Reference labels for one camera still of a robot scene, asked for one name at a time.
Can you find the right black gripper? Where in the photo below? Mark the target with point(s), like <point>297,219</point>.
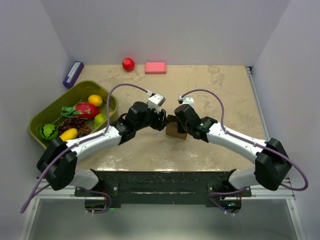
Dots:
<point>180,129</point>

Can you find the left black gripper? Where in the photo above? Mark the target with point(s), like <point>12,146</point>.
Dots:
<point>160,124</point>

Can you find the brown cardboard box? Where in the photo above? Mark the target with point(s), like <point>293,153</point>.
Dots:
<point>173,128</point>

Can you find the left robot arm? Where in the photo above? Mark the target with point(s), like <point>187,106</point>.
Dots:
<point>58,164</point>

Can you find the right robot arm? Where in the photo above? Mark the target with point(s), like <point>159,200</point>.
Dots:
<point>269,169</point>

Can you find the pink box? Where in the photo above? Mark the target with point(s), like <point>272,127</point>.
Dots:
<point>155,68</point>

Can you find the purple box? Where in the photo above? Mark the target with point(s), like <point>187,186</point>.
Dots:
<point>73,74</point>

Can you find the red apple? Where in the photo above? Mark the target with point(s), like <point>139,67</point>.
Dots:
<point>128,64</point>

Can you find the red dragon fruit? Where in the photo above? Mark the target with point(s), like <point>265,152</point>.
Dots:
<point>82,110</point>

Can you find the purple grapes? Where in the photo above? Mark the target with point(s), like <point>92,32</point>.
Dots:
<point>78,123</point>

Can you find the yellow mango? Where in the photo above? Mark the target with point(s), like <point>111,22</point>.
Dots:
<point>69,134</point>

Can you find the olive green basket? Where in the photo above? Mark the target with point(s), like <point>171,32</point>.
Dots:
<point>52,113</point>

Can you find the toy watermelon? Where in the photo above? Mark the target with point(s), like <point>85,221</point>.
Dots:
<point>48,132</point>

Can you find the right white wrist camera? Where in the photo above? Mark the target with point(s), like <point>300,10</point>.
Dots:
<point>186,100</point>

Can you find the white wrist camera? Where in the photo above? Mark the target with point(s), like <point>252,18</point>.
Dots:
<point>155,102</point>
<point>186,100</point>

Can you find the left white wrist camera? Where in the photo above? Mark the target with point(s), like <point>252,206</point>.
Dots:
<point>155,102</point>

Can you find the black base frame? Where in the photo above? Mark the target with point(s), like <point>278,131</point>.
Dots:
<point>118,188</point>

